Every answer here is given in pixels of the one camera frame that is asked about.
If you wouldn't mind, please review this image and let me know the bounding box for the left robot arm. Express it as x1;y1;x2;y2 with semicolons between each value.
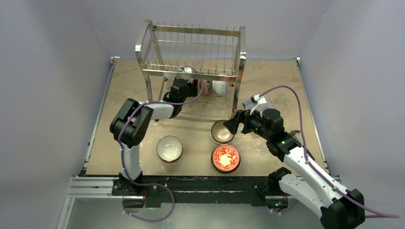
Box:
109;78;205;195

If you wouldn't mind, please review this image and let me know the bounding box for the steel two-tier dish rack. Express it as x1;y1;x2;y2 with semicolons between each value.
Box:
135;20;246;120

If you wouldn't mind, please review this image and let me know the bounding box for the clear plastic screw box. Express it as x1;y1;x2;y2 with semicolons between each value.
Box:
242;94;273;112

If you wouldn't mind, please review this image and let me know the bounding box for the white red-rimmed bowl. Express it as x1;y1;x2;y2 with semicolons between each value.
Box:
156;135;183;163

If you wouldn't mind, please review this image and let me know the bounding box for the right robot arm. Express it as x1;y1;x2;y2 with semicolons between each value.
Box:
224;108;366;229

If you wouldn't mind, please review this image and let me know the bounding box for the grey leaf pattern bowl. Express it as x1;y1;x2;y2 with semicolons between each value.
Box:
202;80;213;95

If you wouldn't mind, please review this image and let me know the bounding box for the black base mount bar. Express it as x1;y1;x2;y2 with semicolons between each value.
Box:
112;175;296;212

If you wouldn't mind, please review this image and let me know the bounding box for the red floral pattern bowl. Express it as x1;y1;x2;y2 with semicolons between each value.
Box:
211;145;241;174

